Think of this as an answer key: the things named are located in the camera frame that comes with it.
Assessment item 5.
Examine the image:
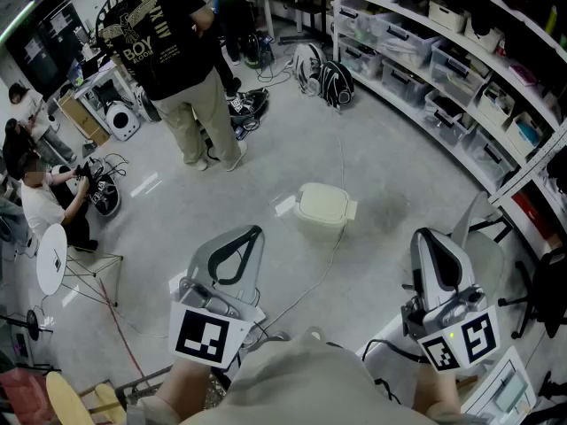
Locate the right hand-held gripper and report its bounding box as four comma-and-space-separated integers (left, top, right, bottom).
400, 227, 501, 374

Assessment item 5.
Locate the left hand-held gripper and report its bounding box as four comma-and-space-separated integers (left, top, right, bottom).
167, 224, 267, 369

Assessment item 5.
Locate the cream plastic bin with lid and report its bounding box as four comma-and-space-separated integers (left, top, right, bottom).
292, 182, 359, 251

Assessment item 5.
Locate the person's left forearm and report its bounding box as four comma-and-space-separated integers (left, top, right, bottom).
155, 354, 243, 418

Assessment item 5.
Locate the person's right forearm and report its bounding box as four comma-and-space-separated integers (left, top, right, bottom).
412, 360, 462, 415

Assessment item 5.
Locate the black office chair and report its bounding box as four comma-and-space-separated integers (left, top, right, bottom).
497, 244, 567, 341

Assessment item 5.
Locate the person's beige shirt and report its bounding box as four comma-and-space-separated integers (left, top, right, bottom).
126, 328, 488, 425

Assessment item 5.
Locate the black white helmet device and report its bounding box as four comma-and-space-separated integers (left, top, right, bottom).
87, 173, 121, 217

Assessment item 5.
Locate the round white side table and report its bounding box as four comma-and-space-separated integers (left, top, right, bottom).
35, 222, 124, 309

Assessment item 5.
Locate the wooden stool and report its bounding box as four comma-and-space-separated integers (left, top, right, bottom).
45, 371, 130, 425

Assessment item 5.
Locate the black round-base stand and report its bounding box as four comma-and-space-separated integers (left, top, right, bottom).
0, 308, 55, 343

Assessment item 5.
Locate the white round-window carrier backpack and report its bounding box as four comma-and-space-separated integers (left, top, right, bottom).
105, 103, 142, 142

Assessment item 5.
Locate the brown cardboard box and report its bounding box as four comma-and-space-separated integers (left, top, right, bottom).
58, 89, 111, 147

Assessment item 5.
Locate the row of clear storage bins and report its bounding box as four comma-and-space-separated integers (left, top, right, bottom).
338, 0, 520, 190

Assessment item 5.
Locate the white metal shelf unit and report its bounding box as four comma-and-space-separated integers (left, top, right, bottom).
331, 0, 567, 256

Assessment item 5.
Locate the white desk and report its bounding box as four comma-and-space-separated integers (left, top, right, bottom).
70, 62, 136, 105

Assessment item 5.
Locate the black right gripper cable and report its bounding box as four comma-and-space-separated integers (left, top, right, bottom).
361, 337, 429, 405

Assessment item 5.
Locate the red floor cable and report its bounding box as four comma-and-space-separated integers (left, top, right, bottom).
97, 279, 150, 383

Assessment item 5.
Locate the white floor cable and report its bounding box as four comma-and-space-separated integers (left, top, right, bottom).
254, 104, 349, 334

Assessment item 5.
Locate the black wall screen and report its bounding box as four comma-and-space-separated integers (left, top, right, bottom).
3, 0, 88, 99

